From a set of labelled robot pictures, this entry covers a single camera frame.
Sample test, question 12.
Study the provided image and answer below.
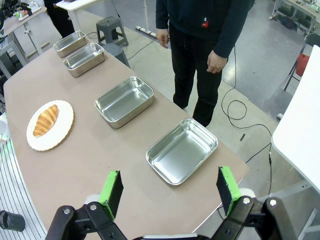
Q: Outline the white slotted base plate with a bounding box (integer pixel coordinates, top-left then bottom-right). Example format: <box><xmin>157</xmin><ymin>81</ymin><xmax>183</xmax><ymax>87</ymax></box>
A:
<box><xmin>0</xmin><ymin>139</ymin><xmax>48</xmax><ymax>240</ymax></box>

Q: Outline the person's right hand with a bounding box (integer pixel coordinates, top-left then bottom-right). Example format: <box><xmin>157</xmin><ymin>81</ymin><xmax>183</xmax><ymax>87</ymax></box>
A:
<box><xmin>155</xmin><ymin>28</ymin><xmax>171</xmax><ymax>49</ymax></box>

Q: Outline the steel rectangular container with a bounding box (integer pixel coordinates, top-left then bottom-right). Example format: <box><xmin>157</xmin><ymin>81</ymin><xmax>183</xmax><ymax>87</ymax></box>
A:
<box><xmin>62</xmin><ymin>42</ymin><xmax>106</xmax><ymax>78</ymax></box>
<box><xmin>52</xmin><ymin>30</ymin><xmax>88</xmax><ymax>59</ymax></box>
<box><xmin>94</xmin><ymin>76</ymin><xmax>155</xmax><ymax>129</ymax></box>
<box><xmin>145</xmin><ymin>117</ymin><xmax>219</xmax><ymax>186</ymax></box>

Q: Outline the golden croissant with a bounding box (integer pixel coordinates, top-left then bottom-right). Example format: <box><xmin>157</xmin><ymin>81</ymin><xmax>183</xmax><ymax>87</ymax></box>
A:
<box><xmin>32</xmin><ymin>104</ymin><xmax>59</xmax><ymax>138</ymax></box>

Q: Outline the person in dark clothes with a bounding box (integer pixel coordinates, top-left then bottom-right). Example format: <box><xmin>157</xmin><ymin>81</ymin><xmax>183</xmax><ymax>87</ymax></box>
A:
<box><xmin>154</xmin><ymin>0</ymin><xmax>252</xmax><ymax>128</ymax></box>

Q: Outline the long black floor cable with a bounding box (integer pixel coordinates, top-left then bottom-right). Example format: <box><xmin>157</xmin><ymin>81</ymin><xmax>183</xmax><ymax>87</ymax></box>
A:
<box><xmin>215</xmin><ymin>43</ymin><xmax>274</xmax><ymax>221</ymax></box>

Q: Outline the large white table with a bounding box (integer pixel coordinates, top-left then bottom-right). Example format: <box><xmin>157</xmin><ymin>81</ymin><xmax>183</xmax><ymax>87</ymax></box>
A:
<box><xmin>249</xmin><ymin>44</ymin><xmax>320</xmax><ymax>240</ymax></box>

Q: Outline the black cylinder cup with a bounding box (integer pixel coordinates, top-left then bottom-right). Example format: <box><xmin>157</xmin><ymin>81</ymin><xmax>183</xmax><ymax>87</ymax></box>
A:
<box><xmin>0</xmin><ymin>210</ymin><xmax>26</xmax><ymax>233</ymax></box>

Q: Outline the grey plastic stool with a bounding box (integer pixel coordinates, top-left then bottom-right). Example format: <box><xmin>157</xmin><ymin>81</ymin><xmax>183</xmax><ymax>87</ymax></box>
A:
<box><xmin>95</xmin><ymin>16</ymin><xmax>130</xmax><ymax>48</ymax></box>
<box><xmin>101</xmin><ymin>42</ymin><xmax>131</xmax><ymax>69</ymax></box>

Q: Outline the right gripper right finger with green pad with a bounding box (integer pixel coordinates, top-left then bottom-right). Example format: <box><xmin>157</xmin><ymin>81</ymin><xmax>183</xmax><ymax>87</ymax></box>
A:
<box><xmin>211</xmin><ymin>165</ymin><xmax>298</xmax><ymax>240</ymax></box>

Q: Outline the person in black trousers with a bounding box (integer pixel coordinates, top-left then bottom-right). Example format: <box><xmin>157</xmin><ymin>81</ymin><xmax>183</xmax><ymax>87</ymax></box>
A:
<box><xmin>43</xmin><ymin>0</ymin><xmax>76</xmax><ymax>39</ymax></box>

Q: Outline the red cloth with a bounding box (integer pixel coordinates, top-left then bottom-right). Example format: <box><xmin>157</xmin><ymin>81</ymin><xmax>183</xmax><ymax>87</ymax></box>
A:
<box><xmin>295</xmin><ymin>53</ymin><xmax>311</xmax><ymax>77</ymax></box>

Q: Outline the person's left hand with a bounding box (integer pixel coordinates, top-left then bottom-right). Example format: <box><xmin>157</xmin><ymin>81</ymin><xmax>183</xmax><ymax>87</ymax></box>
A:
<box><xmin>206</xmin><ymin>49</ymin><xmax>228</xmax><ymax>75</ymax></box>

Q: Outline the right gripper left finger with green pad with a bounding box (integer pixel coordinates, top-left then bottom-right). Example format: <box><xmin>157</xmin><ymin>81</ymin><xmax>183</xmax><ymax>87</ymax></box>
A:
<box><xmin>46</xmin><ymin>169</ymin><xmax>126</xmax><ymax>240</ymax></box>

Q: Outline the person's right forearm, dark sleeve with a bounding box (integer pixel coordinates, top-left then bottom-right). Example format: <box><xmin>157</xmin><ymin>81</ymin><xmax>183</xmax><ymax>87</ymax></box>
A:
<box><xmin>154</xmin><ymin>0</ymin><xmax>173</xmax><ymax>30</ymax></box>

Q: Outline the person's left forearm, dark sleeve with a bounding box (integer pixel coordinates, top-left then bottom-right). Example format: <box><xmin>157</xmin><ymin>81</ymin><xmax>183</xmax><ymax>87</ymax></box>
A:
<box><xmin>211</xmin><ymin>4</ymin><xmax>252</xmax><ymax>59</ymax></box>

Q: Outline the black folding chair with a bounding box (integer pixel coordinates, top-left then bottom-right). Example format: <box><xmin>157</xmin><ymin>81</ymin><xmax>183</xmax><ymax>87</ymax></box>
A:
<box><xmin>283</xmin><ymin>33</ymin><xmax>320</xmax><ymax>92</ymax></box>

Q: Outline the white scalloped plate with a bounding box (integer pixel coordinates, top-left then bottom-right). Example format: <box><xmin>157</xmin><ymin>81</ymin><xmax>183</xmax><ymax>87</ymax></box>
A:
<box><xmin>26</xmin><ymin>100</ymin><xmax>75</xmax><ymax>152</ymax></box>

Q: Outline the white table with white leg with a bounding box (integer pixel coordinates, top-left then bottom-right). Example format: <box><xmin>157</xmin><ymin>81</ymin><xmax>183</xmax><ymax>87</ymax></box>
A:
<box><xmin>56</xmin><ymin>0</ymin><xmax>159</xmax><ymax>39</ymax></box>

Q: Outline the brown-top workbench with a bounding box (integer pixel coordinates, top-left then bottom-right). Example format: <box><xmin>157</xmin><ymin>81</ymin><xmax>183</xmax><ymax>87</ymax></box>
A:
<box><xmin>0</xmin><ymin>0</ymin><xmax>48</xmax><ymax>78</ymax></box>

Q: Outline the cluttered equipment bench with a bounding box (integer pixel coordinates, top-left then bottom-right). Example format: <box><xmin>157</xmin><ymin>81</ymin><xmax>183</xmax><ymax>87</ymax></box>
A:
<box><xmin>268</xmin><ymin>0</ymin><xmax>320</xmax><ymax>37</ymax></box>

